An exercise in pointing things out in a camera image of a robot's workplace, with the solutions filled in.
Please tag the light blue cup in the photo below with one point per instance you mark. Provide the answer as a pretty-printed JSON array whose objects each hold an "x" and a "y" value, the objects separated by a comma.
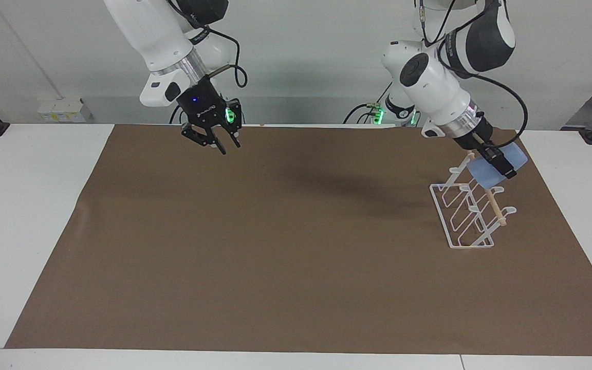
[{"x": 486, "y": 173}]

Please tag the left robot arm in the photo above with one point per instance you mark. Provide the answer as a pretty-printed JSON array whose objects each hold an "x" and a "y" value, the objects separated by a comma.
[{"x": 437, "y": 85}]

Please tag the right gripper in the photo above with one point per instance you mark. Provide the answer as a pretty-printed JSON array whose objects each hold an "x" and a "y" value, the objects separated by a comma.
[{"x": 202, "y": 107}]

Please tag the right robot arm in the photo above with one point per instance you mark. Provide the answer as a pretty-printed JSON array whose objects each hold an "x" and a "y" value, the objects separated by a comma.
[{"x": 147, "y": 36}]

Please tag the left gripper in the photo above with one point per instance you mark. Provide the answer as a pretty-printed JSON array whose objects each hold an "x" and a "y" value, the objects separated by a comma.
[{"x": 473, "y": 134}]

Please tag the white box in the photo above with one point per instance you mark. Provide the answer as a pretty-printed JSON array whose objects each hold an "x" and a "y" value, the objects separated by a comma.
[{"x": 62, "y": 110}]

